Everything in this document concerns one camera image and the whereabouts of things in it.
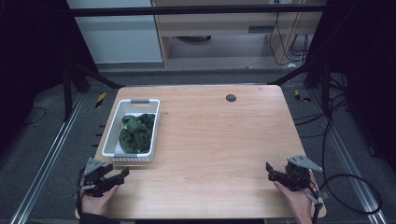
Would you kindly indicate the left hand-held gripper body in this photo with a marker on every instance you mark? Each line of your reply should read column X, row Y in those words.
column 93, row 179

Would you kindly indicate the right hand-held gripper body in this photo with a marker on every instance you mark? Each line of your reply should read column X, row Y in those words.
column 299, row 177

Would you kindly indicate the person's right hand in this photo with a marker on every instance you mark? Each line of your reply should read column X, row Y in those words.
column 300, row 202

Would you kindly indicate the person's left hand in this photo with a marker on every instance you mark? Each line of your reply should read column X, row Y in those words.
column 95, row 204

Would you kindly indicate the dark green cloth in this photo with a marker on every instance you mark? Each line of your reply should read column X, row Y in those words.
column 137, row 133

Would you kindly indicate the white plastic basket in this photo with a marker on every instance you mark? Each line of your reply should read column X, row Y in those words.
column 126, row 107

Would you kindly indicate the black and yellow tape strip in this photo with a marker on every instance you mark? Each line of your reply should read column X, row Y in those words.
column 100, row 100
column 301, row 97

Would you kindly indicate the dark round table grommet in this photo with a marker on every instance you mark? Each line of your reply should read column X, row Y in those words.
column 231, row 98

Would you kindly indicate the black metal stand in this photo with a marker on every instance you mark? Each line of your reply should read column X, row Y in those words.
column 325, row 90
column 67, row 93

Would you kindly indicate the white cabinet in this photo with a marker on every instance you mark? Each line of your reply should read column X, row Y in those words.
column 118, row 40

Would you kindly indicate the dark curtain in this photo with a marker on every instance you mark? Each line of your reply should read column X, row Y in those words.
column 31, row 46
column 367, row 62

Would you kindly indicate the black horizontal bar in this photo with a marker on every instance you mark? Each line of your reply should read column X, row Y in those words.
column 186, row 10

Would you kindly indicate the metal floor rail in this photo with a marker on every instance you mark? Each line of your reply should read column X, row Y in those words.
column 46, row 161
column 351, row 168

